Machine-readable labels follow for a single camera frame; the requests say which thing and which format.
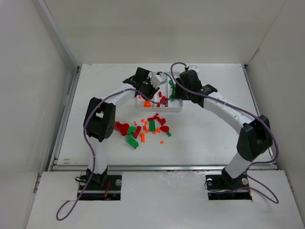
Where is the orange round lego piece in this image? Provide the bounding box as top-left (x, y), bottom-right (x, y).
top-left (144, 101), bottom-right (151, 107)

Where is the green 2x3 lego plate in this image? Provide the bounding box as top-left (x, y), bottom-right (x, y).
top-left (148, 120), bottom-right (156, 132)

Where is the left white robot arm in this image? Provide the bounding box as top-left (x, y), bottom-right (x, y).
top-left (83, 67), bottom-right (166, 187)

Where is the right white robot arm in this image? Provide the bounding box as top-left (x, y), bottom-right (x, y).
top-left (175, 70), bottom-right (273, 184)

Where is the white three-compartment tray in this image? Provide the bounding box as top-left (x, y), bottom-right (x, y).
top-left (135, 72), bottom-right (183, 113)

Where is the dark red brick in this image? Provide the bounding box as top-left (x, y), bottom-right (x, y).
top-left (132, 126), bottom-right (142, 139)

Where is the green red long lego assembly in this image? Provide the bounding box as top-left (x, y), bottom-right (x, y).
top-left (114, 122), bottom-right (136, 136)

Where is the red round dome lego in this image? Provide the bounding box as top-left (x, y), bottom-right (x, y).
top-left (160, 125), bottom-right (170, 133)

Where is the green arch lego brick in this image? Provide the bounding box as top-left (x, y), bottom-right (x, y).
top-left (126, 135), bottom-right (139, 149)

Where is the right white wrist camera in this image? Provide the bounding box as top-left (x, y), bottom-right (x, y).
top-left (186, 65), bottom-right (199, 73)

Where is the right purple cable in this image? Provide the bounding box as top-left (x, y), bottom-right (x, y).
top-left (170, 62), bottom-right (279, 204)

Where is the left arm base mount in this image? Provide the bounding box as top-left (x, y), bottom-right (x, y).
top-left (80, 175), bottom-right (122, 201)

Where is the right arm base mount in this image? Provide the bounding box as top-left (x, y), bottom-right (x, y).
top-left (204, 174), bottom-right (252, 200)

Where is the aluminium rail front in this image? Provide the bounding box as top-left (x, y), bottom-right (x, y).
top-left (52, 164), bottom-right (278, 171)

